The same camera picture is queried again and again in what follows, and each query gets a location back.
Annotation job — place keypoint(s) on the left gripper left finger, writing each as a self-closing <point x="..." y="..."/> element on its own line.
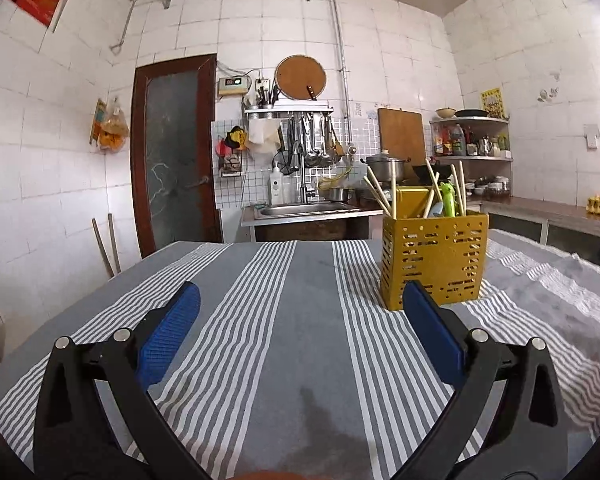
<point x="73" y="438"/>

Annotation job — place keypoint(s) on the long crossing wooden chopstick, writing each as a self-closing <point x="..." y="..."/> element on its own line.
<point x="375" y="188"/>

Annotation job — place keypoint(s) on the hanging orange plastic bag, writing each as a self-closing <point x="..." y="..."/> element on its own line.
<point x="109" y="126"/>

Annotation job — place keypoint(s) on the steel kitchen sink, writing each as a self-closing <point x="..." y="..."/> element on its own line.
<point x="298" y="210"/>

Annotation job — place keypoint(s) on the wooden cutting board rectangular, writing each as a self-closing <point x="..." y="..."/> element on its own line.
<point x="402" y="135"/>

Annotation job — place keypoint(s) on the wooden sticks leaning on wall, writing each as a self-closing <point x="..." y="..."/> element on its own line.
<point x="107" y="246"/>

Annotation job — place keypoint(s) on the hanging utensil rack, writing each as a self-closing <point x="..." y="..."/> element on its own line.
<point x="295" y="135"/>

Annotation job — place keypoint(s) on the grey striped tablecloth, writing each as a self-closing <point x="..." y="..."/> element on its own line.
<point x="294" y="367"/>

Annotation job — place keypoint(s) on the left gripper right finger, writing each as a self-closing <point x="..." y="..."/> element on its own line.
<point x="505" y="418"/>

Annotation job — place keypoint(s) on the round wooden board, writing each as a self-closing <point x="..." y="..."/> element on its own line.
<point x="300" y="77"/>

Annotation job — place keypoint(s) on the wooden chopstick pair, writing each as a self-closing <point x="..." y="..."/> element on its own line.
<point x="434" y="181"/>
<point x="462" y="186"/>

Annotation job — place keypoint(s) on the green bear-handled utensil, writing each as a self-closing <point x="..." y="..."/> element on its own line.
<point x="448" y="199"/>

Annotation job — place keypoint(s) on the steel cooking pot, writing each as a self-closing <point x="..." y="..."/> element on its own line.
<point x="385" y="167"/>

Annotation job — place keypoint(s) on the wooden glass door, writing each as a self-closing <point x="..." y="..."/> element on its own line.
<point x="173" y="107"/>

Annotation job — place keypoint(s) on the yellow perforated utensil holder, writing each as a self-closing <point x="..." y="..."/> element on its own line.
<point x="446" y="255"/>

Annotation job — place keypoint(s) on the corner wall shelf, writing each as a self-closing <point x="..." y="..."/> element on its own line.
<point x="480" y="142"/>

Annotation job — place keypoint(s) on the white soap bottle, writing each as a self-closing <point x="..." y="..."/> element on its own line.
<point x="276" y="186"/>

